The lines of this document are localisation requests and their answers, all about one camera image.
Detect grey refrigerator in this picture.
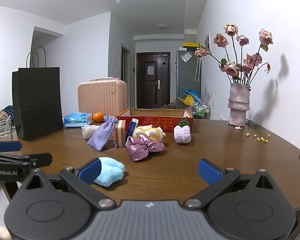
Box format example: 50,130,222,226
176,49,202,105

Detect dried pink roses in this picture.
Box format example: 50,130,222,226
194,24,274,85

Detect dark brown entrance door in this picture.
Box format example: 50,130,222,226
136,52,171,109

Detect purple wall decal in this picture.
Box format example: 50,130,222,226
204,84,212,105

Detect trolley cart with bottles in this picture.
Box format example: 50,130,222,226
191,102,210,119

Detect pink ribbed suitcase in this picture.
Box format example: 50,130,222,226
77,77,128,120

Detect clear glass cup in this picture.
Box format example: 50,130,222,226
0,119,17,142

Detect white folded umbrella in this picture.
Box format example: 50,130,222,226
194,55,202,82

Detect yellow and black box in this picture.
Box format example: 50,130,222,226
182,42,200,52

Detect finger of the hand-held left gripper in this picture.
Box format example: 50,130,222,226
0,152,53,168
0,141,22,153

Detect red cardboard box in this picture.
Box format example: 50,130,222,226
117,108,194,133

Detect blue tissue pack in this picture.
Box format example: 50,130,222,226
62,112,92,128

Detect purple drawstring pouch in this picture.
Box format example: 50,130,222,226
87,116,118,152

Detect blue white tube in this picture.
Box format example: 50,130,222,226
125,118,139,143

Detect dark side door frame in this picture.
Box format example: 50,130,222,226
121,44,132,108

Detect purple textured vase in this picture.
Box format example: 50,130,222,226
227,83,251,127

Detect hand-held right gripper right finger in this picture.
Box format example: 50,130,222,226
184,158,277,210

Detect lavender fluffy plush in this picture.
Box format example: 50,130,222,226
174,125,192,144

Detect black paper bag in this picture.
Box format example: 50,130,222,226
12,46,64,141

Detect pink cream striped sponge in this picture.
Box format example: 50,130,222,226
114,120,126,145

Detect pink satin bow scrunchie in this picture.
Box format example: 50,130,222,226
125,134,166,162

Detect blue and yellow toy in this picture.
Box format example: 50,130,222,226
178,87,203,107

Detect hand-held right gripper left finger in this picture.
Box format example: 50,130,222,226
22,157,117,210

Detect yellow plush bear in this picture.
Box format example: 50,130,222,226
132,124,167,140

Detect light blue fluffy plush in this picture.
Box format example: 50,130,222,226
91,157,126,187

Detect scattered yellow crumbs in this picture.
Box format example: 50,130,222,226
245,133,271,143

